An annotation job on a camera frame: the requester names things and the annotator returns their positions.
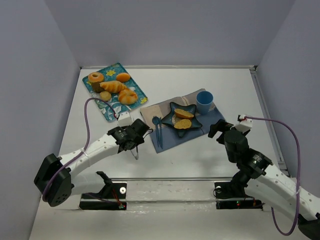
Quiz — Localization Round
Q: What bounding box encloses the orange ring donut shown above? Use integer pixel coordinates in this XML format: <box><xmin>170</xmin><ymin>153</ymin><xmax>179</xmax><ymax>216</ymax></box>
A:
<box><xmin>87</xmin><ymin>72</ymin><xmax>105</xmax><ymax>83</ymax></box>

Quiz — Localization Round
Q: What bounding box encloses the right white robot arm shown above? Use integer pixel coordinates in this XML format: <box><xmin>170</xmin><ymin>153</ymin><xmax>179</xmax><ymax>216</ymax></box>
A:
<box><xmin>208</xmin><ymin>114</ymin><xmax>320</xmax><ymax>240</ymax></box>

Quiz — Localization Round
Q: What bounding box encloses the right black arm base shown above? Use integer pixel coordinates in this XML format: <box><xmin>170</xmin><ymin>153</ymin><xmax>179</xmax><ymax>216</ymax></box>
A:
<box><xmin>212</xmin><ymin>181</ymin><xmax>265</xmax><ymax>210</ymax></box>

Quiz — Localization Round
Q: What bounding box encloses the round orange bun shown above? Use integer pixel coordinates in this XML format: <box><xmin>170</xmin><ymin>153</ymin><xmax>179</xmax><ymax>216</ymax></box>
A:
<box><xmin>116</xmin><ymin>72</ymin><xmax>131</xmax><ymax>83</ymax></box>

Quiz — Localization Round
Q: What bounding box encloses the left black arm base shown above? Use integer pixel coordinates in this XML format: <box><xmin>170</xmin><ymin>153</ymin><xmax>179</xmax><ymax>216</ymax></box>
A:
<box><xmin>79</xmin><ymin>181</ymin><xmax>127</xmax><ymax>211</ymax></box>

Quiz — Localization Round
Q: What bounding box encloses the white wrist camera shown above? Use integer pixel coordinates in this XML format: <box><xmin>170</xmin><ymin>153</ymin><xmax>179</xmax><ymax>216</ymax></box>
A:
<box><xmin>233</xmin><ymin>114</ymin><xmax>253</xmax><ymax>133</ymax></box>
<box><xmin>117</xmin><ymin>111</ymin><xmax>133</xmax><ymax>127</ymax></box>

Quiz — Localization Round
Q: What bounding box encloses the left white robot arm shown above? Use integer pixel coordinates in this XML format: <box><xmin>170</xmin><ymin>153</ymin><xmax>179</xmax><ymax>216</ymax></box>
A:
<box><xmin>33</xmin><ymin>119</ymin><xmax>150</xmax><ymax>207</ymax></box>

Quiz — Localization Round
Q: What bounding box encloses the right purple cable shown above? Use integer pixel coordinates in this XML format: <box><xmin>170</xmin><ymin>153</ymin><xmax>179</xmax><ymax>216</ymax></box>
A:
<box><xmin>244</xmin><ymin>115</ymin><xmax>300</xmax><ymax>236</ymax></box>

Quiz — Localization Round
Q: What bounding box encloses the brown bread slice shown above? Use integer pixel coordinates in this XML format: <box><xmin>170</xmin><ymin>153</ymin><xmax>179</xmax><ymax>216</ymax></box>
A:
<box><xmin>174</xmin><ymin>118</ymin><xmax>192</xmax><ymax>130</ymax></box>

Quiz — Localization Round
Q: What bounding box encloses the long striped croissant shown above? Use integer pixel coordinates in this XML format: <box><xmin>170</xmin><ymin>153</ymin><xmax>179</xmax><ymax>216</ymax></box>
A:
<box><xmin>99</xmin><ymin>80</ymin><xmax>127</xmax><ymax>94</ymax></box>

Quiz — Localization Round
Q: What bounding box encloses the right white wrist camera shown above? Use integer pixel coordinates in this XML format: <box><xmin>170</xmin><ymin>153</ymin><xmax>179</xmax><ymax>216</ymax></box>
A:
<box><xmin>233</xmin><ymin>114</ymin><xmax>253</xmax><ymax>133</ymax></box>

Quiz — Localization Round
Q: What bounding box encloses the brown chocolate muffin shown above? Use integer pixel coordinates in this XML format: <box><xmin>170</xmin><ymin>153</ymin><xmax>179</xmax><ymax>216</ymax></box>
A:
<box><xmin>91</xmin><ymin>82</ymin><xmax>104</xmax><ymax>93</ymax></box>

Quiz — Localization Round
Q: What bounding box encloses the small round beige bun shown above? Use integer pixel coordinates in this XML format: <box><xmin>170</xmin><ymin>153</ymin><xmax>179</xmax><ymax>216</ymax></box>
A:
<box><xmin>99</xmin><ymin>91</ymin><xmax>112</xmax><ymax>101</ymax></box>

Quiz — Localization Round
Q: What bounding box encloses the twisted orange bread roll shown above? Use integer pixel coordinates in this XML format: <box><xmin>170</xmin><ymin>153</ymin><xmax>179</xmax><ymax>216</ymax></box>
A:
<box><xmin>118</xmin><ymin>88</ymin><xmax>138</xmax><ymax>105</ymax></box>

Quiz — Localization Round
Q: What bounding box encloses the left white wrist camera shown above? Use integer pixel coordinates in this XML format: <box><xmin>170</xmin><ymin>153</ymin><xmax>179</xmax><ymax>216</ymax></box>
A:
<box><xmin>117</xmin><ymin>111</ymin><xmax>133</xmax><ymax>127</ymax></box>

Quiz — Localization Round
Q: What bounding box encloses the blue star-shaped plate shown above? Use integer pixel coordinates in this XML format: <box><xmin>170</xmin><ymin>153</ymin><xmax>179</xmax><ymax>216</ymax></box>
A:
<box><xmin>161</xmin><ymin>102</ymin><xmax>203</xmax><ymax>138</ymax></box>

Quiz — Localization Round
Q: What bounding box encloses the blue plastic fork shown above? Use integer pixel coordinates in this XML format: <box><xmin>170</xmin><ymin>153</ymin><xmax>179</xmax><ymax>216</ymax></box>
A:
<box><xmin>152</xmin><ymin>116</ymin><xmax>161</xmax><ymax>147</ymax></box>

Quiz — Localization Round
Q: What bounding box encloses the teal floral tray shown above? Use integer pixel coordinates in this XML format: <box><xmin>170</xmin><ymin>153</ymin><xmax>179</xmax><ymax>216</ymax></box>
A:
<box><xmin>82</xmin><ymin>62</ymin><xmax>148</xmax><ymax>122</ymax></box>

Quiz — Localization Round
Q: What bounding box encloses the blue plastic cup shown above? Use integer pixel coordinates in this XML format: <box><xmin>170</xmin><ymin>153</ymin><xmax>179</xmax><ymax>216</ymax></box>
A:
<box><xmin>196</xmin><ymin>91</ymin><xmax>214</xmax><ymax>115</ymax></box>

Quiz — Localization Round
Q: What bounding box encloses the oval seeded bread slice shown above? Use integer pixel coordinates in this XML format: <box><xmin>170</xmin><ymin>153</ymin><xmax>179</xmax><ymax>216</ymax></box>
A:
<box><xmin>174</xmin><ymin>108</ymin><xmax>195</xmax><ymax>120</ymax></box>

